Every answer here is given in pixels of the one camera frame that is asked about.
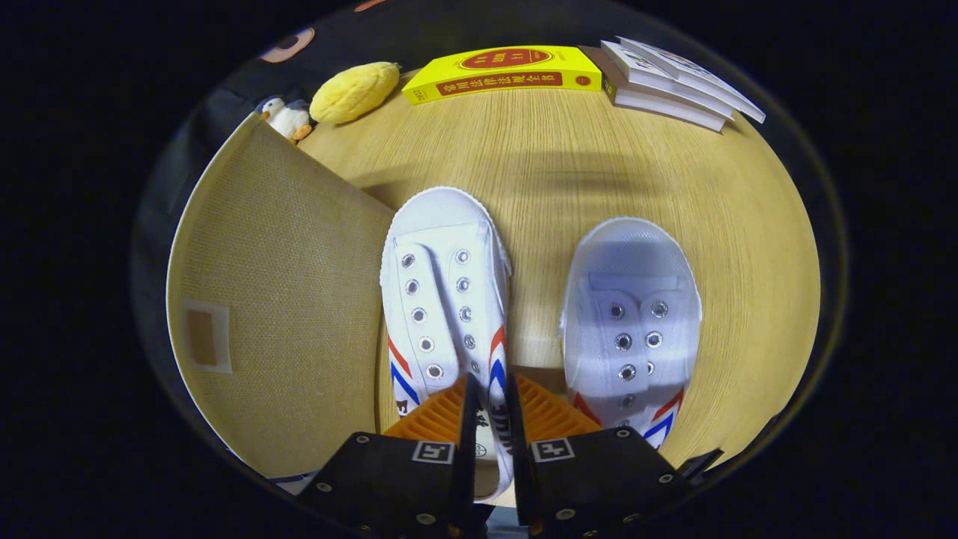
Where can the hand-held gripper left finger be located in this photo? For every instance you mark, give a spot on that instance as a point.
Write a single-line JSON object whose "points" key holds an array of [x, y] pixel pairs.
{"points": [[465, 449]]}

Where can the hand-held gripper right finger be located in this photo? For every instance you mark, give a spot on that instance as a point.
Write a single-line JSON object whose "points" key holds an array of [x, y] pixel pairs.
{"points": [[519, 457]]}

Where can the white shoe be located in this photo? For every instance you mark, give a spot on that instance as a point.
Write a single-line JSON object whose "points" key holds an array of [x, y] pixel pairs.
{"points": [[629, 262], [441, 247]]}

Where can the beige fabric storage box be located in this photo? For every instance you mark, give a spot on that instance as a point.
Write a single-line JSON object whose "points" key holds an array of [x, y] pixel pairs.
{"points": [[284, 299]]}

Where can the yellow fluffy plush toy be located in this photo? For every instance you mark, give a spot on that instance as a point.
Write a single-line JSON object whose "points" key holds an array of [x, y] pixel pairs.
{"points": [[355, 91]]}

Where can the penguin plush toy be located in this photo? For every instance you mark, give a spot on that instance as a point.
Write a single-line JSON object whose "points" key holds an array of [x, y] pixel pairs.
{"points": [[284, 116]]}

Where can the yellow book with red circle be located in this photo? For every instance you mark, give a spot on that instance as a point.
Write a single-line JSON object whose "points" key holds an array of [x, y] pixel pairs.
{"points": [[509, 71]]}

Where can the white illustrated-cover book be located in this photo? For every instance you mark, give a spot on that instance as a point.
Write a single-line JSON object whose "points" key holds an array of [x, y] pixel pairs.
{"points": [[711, 82]]}

